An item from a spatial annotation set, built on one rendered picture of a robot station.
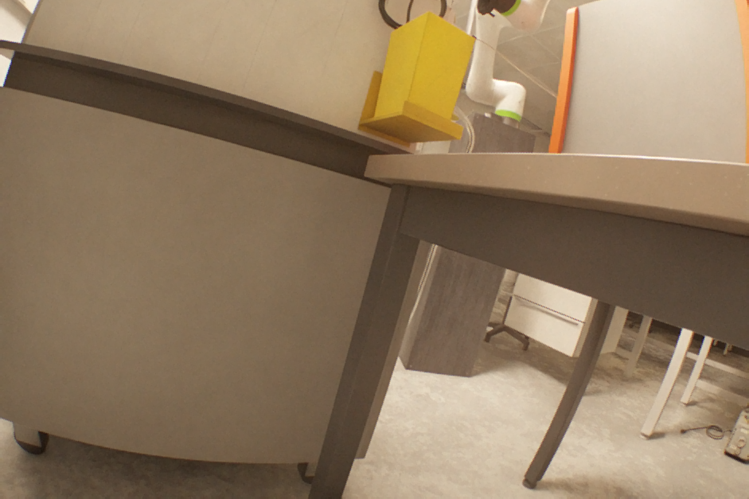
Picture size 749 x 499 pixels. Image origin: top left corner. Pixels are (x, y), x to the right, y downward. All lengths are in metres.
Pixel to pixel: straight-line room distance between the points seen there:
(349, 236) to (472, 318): 1.15
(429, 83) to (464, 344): 1.34
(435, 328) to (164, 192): 1.30
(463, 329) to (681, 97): 1.34
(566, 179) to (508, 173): 0.06
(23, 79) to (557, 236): 0.68
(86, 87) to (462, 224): 0.52
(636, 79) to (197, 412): 0.89
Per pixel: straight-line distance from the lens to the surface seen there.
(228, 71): 0.56
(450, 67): 0.55
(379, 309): 0.47
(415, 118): 0.48
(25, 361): 0.69
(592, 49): 0.72
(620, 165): 0.24
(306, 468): 0.88
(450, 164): 0.35
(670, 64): 0.63
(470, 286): 1.61
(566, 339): 1.95
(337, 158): 0.57
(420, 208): 0.43
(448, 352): 1.68
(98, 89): 0.58
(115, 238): 0.56
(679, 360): 1.72
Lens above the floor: 0.64
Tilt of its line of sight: 1 degrees down
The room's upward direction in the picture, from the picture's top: 15 degrees clockwise
